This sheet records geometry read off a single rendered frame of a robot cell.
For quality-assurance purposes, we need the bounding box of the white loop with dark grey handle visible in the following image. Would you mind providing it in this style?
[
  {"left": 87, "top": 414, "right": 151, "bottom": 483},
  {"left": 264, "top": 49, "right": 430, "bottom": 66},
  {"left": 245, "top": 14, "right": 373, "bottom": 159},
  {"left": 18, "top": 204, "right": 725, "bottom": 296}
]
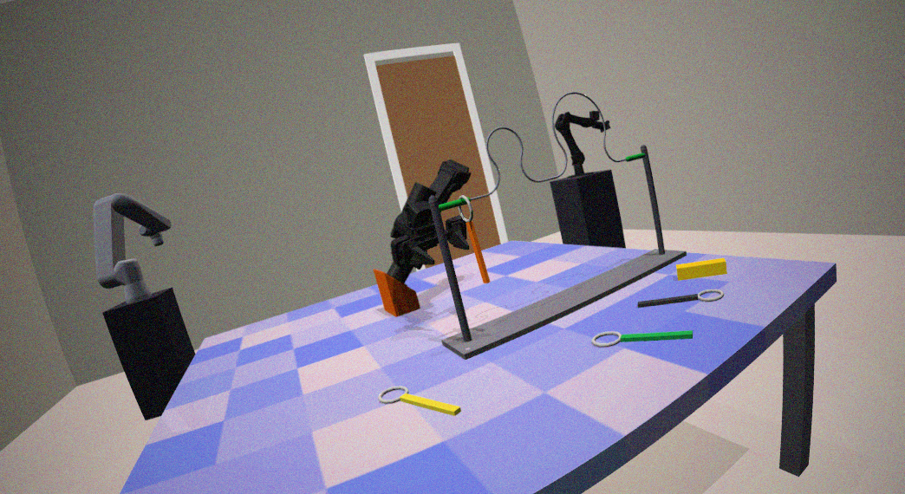
[{"left": 638, "top": 289, "right": 724, "bottom": 308}]

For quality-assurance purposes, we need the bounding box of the orange long bar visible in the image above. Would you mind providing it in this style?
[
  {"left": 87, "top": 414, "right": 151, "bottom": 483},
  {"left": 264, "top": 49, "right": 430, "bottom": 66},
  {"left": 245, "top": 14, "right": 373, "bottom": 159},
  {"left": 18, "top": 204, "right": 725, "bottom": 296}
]
[{"left": 458, "top": 195, "right": 490, "bottom": 283}]

